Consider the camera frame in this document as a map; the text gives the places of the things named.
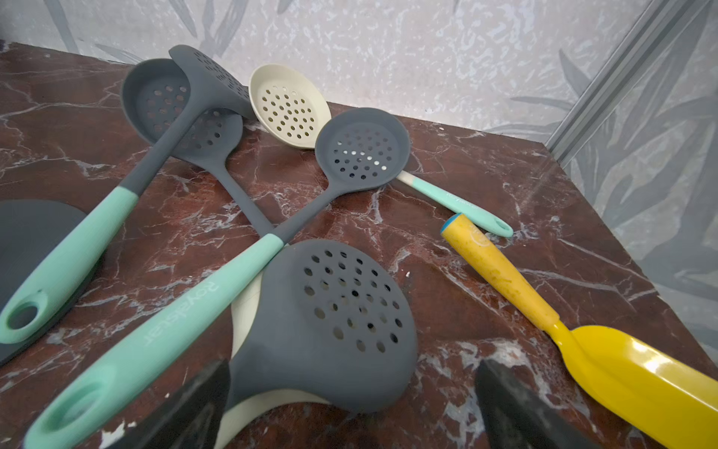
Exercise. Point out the large grey skimmer mint handle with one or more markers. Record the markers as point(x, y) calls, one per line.
point(330, 322)

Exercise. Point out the dark grey utensil rack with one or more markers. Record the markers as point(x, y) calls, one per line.
point(30, 229)

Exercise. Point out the cream utensil under grey skimmer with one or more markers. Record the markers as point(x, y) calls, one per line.
point(243, 310)

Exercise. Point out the yellow plastic scoop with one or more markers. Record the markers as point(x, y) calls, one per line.
point(661, 396)

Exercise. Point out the grey slotted spatula mint handle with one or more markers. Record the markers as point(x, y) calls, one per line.
point(61, 272)

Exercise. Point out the grey skimmer all grey handle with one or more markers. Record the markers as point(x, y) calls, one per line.
point(219, 151)

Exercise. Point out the cream skimmer mint handle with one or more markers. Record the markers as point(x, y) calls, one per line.
point(291, 106)

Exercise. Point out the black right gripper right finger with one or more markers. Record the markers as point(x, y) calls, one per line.
point(515, 417)

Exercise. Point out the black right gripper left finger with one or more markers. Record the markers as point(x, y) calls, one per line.
point(190, 418)

